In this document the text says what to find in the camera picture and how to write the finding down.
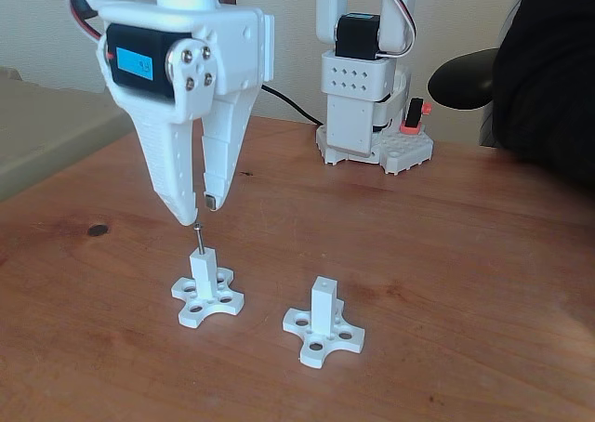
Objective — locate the white cross-base post stand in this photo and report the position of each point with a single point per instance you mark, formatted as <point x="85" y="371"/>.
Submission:
<point x="323" y="306"/>
<point x="204" y="273"/>

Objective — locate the beige plastic tub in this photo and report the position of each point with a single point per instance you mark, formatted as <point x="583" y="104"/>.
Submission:
<point x="46" y="129"/>

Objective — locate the person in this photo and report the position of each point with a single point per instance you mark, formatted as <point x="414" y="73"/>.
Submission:
<point x="553" y="92"/>

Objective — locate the black chair armrest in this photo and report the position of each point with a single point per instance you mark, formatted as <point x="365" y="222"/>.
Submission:
<point x="460" y="83"/>

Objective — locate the small metal screw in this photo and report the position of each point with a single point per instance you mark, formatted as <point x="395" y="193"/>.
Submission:
<point x="200" y="243"/>

